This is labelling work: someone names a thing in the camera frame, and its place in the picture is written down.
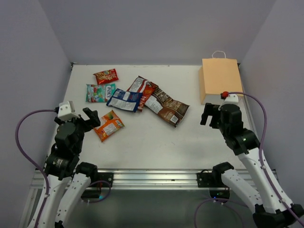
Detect brown chip bag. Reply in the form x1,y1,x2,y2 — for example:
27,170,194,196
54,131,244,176
145,87,189,127

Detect brown paper bag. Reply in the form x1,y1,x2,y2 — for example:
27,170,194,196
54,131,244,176
199,50,243,105

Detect red Doritos chip bag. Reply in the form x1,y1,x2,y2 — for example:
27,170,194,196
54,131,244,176
127,76,158,112

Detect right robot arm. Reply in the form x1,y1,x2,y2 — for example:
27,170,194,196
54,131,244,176
200,103,304,228

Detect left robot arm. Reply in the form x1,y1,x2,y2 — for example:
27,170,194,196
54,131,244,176
28,104,101,228

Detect teal Fox's candy bag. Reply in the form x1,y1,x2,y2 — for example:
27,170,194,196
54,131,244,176
85,84,116,103

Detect blue snack bag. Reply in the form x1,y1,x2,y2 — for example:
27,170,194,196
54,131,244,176
106,88,143,113

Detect orange snack packet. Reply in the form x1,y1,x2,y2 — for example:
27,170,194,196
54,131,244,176
94,110,124,142

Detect small red snack packet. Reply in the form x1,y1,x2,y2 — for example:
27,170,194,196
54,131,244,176
93,69,119,85

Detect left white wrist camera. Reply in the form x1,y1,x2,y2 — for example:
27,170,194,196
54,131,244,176
57,101,78,121

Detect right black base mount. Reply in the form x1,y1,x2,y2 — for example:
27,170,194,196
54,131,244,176
196,170,230,200

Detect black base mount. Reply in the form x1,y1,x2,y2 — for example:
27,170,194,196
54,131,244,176
196,170,230,200
81,172,114,202

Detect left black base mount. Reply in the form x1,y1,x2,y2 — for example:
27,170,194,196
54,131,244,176
81,172,114,202

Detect aluminium front rail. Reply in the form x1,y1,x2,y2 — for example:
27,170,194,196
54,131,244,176
30,168,278,190

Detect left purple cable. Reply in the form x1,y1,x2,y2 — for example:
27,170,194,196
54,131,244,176
15,108,60,228

